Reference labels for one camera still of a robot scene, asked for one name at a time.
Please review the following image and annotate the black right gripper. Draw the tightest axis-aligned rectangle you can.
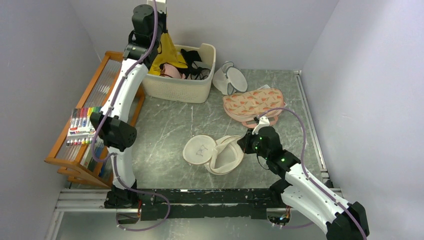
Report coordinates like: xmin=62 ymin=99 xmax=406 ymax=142
xmin=237 ymin=128 xmax=270 ymax=160

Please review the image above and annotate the white mesh laundry bag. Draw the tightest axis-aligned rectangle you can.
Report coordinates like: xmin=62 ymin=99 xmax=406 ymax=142
xmin=182 ymin=135 xmax=244 ymax=175

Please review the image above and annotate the black bra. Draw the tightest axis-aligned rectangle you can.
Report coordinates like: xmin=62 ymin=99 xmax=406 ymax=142
xmin=187 ymin=61 xmax=211 ymax=80

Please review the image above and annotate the yellow bra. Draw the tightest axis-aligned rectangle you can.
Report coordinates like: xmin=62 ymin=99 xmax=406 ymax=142
xmin=148 ymin=33 xmax=188 ymax=76

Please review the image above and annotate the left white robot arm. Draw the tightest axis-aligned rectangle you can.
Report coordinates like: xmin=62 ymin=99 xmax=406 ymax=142
xmin=90 ymin=0 xmax=167 ymax=209

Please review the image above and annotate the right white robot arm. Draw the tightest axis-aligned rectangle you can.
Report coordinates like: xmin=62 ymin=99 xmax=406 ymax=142
xmin=237 ymin=126 xmax=370 ymax=240

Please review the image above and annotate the pink floral laundry bag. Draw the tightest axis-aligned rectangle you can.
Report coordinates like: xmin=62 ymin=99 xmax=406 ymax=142
xmin=222 ymin=88 xmax=286 ymax=128

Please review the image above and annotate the white blue-trimmed mesh bag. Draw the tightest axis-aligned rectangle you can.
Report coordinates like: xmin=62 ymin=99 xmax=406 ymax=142
xmin=212 ymin=61 xmax=248 ymax=96

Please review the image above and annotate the cream plastic laundry basket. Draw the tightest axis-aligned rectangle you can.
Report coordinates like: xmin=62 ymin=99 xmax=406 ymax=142
xmin=141 ymin=43 xmax=216 ymax=103

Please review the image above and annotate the black garment in basket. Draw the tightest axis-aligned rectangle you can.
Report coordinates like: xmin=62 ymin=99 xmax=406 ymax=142
xmin=180 ymin=48 xmax=202 ymax=67

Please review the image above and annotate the pink garment in basket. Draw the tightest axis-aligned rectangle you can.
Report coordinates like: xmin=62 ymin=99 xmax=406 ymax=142
xmin=159 ymin=63 xmax=186 ymax=79

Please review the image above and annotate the coloured marker pen pack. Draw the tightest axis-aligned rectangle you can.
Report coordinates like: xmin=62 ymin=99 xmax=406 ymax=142
xmin=65 ymin=106 xmax=101 ymax=146

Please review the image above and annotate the wooden rack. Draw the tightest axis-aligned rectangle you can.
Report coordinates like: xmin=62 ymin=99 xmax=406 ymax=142
xmin=44 ymin=50 xmax=146 ymax=189

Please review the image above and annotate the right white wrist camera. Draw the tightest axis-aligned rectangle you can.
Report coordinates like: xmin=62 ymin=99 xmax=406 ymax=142
xmin=252 ymin=116 xmax=270 ymax=135

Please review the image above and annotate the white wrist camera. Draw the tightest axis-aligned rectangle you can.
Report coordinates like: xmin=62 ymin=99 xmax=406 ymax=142
xmin=252 ymin=116 xmax=270 ymax=135
xmin=155 ymin=0 xmax=167 ymax=14

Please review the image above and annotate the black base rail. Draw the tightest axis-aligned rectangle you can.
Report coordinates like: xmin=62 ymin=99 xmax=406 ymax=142
xmin=103 ymin=188 xmax=286 ymax=221

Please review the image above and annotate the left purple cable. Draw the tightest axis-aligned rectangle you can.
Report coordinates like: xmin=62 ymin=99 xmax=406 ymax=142
xmin=90 ymin=0 xmax=171 ymax=233

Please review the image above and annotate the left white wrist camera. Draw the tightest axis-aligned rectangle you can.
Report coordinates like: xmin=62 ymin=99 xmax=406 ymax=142
xmin=155 ymin=0 xmax=167 ymax=14

